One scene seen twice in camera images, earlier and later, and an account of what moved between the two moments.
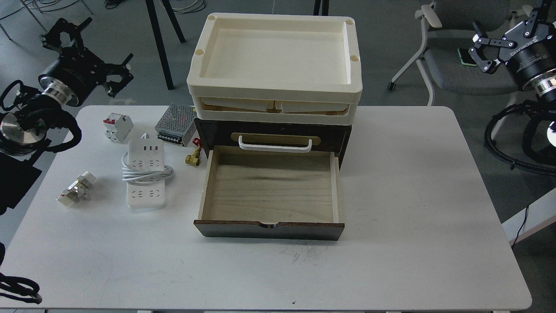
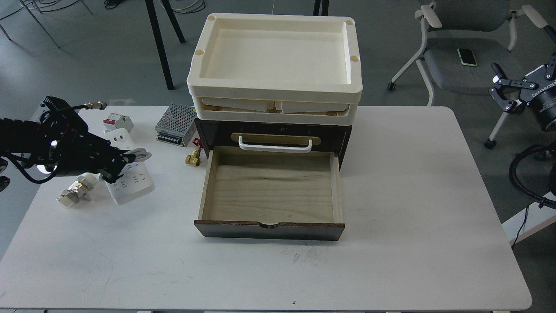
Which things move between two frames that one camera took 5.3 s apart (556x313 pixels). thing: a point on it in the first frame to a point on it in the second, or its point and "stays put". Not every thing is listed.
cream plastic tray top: x=276 y=54 stays put
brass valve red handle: x=194 y=158 stays put
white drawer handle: x=275 y=148 stays put
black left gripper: x=77 y=72 to x=67 y=147
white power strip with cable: x=144 y=172 to x=137 y=181
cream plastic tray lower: x=273 y=110 stays put
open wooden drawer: x=269 y=194 stays put
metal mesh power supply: x=176 y=124 stays put
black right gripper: x=533 y=54 to x=542 y=99
